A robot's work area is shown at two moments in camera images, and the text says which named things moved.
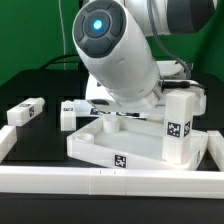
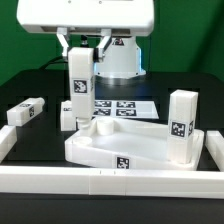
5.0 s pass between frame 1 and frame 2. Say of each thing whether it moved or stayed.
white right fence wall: stayed
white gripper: moved
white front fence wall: stayed
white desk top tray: stayed
